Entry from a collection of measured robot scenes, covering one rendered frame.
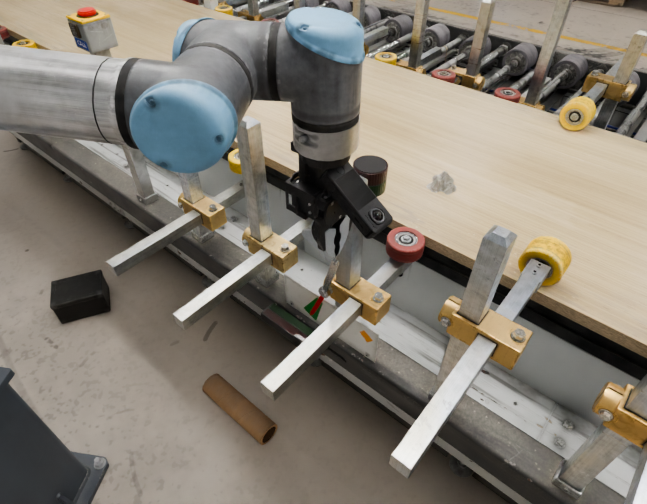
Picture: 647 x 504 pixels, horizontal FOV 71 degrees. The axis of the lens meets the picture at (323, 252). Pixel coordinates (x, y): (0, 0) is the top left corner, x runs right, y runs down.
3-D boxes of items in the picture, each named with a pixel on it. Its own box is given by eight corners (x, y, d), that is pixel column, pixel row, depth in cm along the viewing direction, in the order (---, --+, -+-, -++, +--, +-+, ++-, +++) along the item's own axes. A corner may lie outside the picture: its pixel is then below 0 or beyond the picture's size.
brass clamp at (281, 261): (281, 275, 103) (280, 259, 99) (241, 248, 109) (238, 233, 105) (300, 260, 106) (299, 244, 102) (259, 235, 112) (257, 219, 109)
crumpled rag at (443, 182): (452, 198, 106) (454, 190, 105) (423, 190, 109) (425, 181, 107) (462, 178, 112) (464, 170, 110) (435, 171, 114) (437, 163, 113)
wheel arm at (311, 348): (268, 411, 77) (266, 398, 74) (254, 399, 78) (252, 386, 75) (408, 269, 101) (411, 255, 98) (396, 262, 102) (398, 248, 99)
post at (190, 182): (203, 247, 127) (161, 77, 93) (195, 242, 128) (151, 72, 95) (213, 241, 129) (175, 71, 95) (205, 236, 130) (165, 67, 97)
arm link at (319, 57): (286, 0, 55) (369, 3, 55) (291, 98, 64) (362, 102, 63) (272, 26, 49) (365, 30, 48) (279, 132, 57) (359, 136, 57)
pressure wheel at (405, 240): (405, 293, 99) (412, 255, 91) (375, 276, 103) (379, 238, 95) (424, 273, 103) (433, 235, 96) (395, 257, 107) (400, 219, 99)
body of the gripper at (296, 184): (316, 190, 76) (316, 125, 68) (357, 211, 72) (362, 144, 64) (285, 213, 72) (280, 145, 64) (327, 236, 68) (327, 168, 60)
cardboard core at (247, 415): (259, 438, 149) (200, 384, 163) (261, 448, 154) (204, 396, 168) (276, 420, 153) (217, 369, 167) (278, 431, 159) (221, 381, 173)
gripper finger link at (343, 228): (322, 237, 82) (322, 196, 75) (348, 252, 79) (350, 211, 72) (311, 246, 80) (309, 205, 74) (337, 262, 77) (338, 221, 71)
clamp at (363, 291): (375, 326, 90) (377, 310, 86) (322, 293, 96) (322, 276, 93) (391, 309, 93) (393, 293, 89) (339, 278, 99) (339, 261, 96)
